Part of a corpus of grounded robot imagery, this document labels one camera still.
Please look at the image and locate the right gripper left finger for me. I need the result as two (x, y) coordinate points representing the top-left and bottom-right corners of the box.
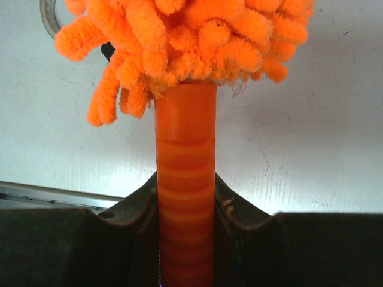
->
(1, 175), (160, 286)

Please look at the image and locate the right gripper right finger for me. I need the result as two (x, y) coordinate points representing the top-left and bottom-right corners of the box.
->
(214, 177), (382, 286)

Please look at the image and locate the orange microfiber duster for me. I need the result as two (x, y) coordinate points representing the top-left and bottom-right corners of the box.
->
(54, 1), (315, 286)

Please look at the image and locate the black T-shaped plastic part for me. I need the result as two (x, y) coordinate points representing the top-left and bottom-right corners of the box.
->
(101, 42), (115, 61)

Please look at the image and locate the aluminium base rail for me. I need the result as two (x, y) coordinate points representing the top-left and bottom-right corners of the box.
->
(1, 181), (123, 213)

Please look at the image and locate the clear tape ring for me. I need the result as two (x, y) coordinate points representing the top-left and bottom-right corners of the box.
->
(39, 0), (65, 40)

